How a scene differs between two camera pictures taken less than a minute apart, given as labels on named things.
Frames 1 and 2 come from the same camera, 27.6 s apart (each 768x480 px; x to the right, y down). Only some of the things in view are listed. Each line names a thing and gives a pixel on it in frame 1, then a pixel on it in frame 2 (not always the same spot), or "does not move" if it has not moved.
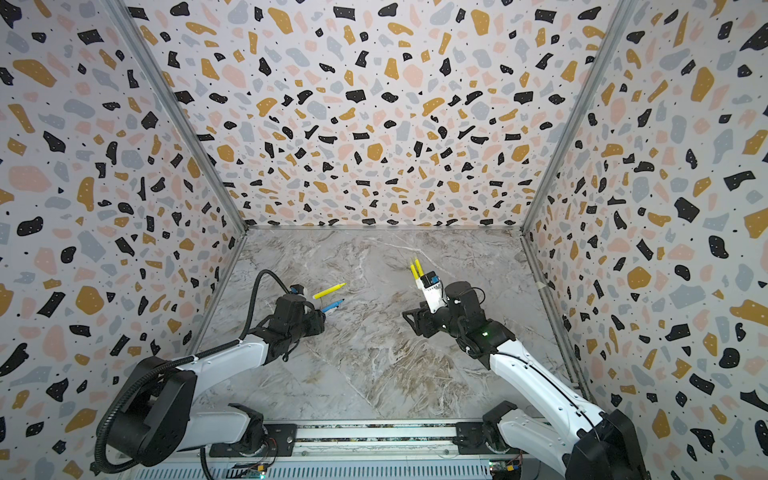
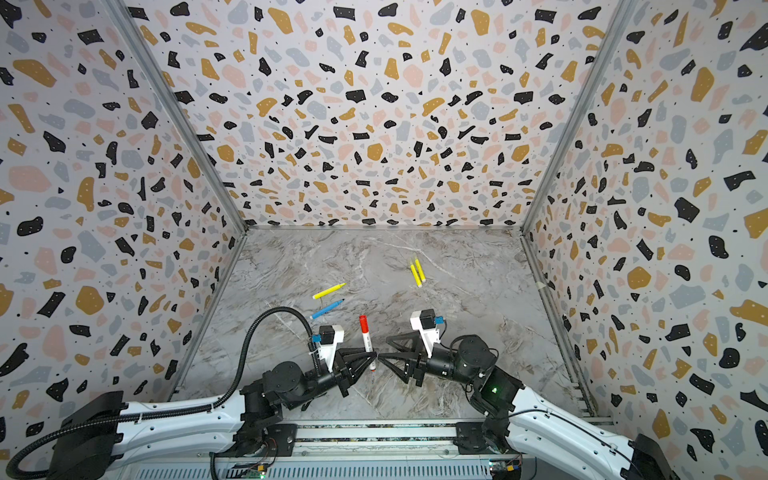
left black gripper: x=315 y=321 to x=343 y=369
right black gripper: x=424 y=320 to x=417 y=362
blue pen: x=332 y=306 does not move
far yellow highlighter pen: x=329 y=290 does not move
